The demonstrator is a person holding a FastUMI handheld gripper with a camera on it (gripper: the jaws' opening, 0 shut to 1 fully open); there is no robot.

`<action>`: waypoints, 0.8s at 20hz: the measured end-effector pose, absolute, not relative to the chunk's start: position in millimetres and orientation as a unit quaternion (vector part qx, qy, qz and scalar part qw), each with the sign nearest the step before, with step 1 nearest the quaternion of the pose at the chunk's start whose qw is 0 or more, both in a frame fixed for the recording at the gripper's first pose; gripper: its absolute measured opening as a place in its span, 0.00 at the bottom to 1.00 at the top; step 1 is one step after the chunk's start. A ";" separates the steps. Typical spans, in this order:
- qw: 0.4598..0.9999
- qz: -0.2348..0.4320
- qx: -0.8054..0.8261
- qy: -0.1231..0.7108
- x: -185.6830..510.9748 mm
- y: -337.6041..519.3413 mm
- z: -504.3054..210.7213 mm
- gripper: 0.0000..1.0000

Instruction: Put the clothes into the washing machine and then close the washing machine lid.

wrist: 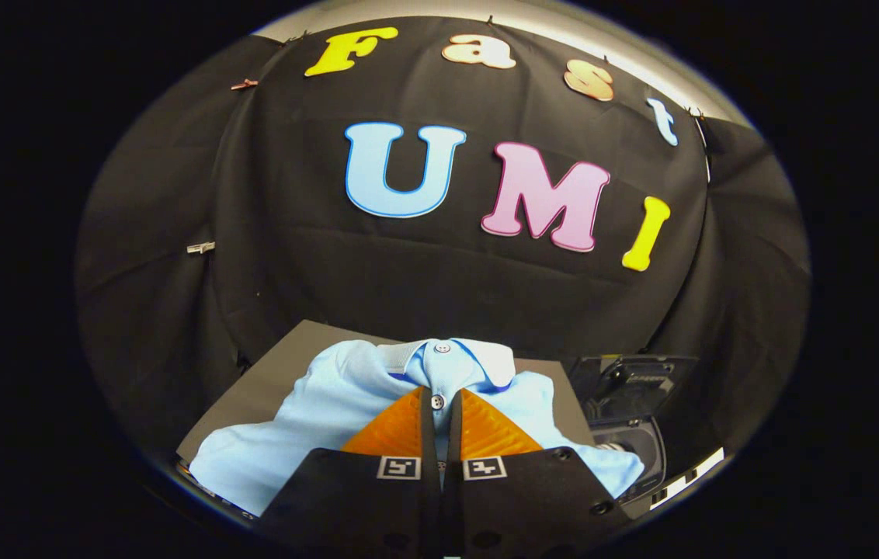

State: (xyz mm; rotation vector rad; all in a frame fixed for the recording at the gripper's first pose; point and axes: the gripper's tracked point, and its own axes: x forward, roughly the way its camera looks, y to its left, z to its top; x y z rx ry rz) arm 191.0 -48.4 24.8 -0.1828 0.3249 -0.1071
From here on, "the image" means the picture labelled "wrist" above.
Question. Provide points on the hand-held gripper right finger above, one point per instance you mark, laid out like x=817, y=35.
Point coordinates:
x=453, y=435

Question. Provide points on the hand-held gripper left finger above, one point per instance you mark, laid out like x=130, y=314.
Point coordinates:
x=429, y=435

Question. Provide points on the light blue polo shirt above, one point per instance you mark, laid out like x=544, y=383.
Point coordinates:
x=315, y=411

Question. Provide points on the grey top-load washing machine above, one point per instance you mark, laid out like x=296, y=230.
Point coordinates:
x=634, y=388

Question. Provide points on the small white clip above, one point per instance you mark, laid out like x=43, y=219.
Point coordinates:
x=200, y=248

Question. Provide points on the small red clip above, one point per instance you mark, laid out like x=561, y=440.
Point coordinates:
x=244, y=84

